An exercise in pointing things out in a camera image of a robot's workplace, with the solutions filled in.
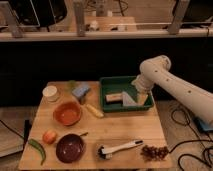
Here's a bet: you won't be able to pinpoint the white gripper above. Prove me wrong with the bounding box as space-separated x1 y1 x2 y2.
132 75 154 104

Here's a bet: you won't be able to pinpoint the grey towel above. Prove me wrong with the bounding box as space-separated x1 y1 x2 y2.
122 91 138 107

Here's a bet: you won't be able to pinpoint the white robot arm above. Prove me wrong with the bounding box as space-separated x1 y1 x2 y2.
132 55 213 126

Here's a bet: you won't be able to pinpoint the wooden block in tray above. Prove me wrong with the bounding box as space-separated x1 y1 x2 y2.
105 93 122 103

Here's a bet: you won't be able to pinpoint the green plastic tray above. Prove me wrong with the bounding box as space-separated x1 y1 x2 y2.
99 76 154 113

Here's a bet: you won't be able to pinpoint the green small object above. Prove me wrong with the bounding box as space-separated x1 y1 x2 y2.
68 80 77 90

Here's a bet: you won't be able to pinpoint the blue box on floor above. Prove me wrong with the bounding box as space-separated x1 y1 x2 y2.
197 119 213 132

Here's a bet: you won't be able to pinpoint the orange bowl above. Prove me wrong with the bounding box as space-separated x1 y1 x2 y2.
53 101 82 126

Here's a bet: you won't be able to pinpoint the dark purple bowl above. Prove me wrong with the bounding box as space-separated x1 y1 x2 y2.
56 134 85 163

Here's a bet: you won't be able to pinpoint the white cup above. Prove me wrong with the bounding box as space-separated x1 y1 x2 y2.
42 85 59 102

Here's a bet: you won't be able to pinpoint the red yellow apple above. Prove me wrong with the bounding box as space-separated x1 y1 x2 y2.
42 130 57 144

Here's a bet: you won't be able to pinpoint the green chili pepper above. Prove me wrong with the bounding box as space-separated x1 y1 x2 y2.
28 139 46 165

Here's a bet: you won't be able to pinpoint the black cables on floor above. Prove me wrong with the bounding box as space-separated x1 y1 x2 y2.
168 106 213 171

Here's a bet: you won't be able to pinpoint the white handled brush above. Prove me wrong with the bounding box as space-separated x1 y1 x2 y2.
98 140 143 159

